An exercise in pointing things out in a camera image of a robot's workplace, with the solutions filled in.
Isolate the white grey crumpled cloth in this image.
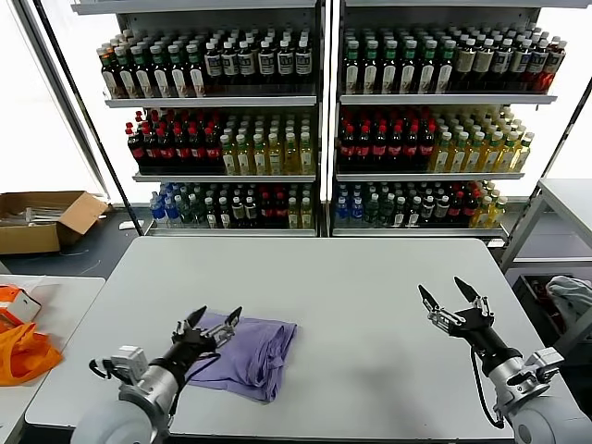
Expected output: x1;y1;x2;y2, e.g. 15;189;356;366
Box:
544;275;592;332

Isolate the cola bottle red cap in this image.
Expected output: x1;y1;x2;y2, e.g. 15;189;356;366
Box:
354;124;374;173
203;125;223;175
386;124;406;173
188;125;208;175
370;124;389;173
173;125;193;175
142;124;163;175
339;124;358;173
127;123;148;175
156;125;179;175
417;123;438;173
401;124;421;173

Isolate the small cola bottle red label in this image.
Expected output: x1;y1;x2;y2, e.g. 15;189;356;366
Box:
258;196;275;229
449;193;466;228
272;196;288;229
462;192;480;228

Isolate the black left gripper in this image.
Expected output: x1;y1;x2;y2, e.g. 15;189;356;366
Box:
159;304;243;378

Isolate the black frame pole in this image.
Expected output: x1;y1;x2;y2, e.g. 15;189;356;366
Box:
32;0;144;238
554;87;592;186

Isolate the orange white box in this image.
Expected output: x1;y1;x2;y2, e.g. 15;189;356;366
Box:
0;284;43;330

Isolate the dark drink bottle beige label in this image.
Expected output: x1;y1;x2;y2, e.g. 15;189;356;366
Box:
455;38;478;93
474;38;497;93

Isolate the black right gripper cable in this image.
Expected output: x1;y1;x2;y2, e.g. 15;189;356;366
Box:
469;344;505;429

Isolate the yellow juice bottle green label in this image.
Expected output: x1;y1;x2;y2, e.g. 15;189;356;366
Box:
497;131;520;174
511;131;536;174
251;132;269;176
448;131;471;174
298;131;315;176
234;132;253;176
282;132;300;176
464;131;487;174
480;131;504;174
266;132;284;176
432;131;454;174
219;133;238;176

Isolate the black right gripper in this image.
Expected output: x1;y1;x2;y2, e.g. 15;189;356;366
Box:
417;276;514;371

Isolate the black left camera cable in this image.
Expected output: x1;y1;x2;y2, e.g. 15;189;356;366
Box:
88;356;115;379

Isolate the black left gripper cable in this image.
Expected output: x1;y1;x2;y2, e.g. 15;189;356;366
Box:
182;351;222;388

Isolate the clear plastic packaging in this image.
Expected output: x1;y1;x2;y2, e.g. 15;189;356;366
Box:
0;206;64;228

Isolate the red drink bottle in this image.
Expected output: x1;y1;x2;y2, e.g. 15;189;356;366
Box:
538;40;569;93

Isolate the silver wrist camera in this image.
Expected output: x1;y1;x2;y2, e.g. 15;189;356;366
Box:
521;346;567;389
109;344;150;386

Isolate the dark tea bottle orange label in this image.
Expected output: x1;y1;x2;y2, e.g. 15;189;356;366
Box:
98;44;120;100

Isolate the red item in crate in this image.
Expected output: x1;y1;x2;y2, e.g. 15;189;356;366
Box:
530;278;566;333

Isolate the grey metal shelf unit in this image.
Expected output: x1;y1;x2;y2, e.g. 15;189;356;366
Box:
326;0;559;240
71;0;326;238

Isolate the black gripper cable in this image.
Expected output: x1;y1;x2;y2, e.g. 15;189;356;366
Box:
182;351;222;388
469;344;505;429

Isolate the dark drink bottle blue label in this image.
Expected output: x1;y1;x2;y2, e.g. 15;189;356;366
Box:
492;38;515;93
525;39;551;93
510;38;534;93

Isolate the purple t-shirt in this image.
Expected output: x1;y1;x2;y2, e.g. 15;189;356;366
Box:
187;313;300;402

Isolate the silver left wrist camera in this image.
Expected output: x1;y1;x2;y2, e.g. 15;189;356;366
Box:
109;344;150;386

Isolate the open cardboard box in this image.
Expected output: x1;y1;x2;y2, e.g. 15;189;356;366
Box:
0;191;110;256

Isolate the dark tea bottle green label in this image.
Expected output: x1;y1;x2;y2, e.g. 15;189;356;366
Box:
113;44;136;100
400;40;420;94
380;40;400;95
418;40;439;94
166;43;190;99
437;40;458;93
342;40;362;95
361;40;381;95
184;42;207;98
148;43;171;99
130;43;153;99

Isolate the grey metal frame table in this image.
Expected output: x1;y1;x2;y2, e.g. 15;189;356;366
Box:
499;178;592;366

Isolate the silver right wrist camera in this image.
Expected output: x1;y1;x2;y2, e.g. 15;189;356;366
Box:
521;346;567;389

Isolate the dark drink bottle white label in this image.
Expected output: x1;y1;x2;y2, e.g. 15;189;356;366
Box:
294;38;314;96
203;40;224;97
237;39;258;96
276;38;296;96
257;39;278;96
220;40;241;97

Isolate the orange cloth bag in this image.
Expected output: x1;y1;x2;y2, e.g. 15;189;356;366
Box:
0;321;64;388

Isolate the black plastic crate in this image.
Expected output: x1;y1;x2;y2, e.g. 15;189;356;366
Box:
512;274;592;335

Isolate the white side table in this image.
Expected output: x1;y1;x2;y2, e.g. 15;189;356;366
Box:
0;275;108;444

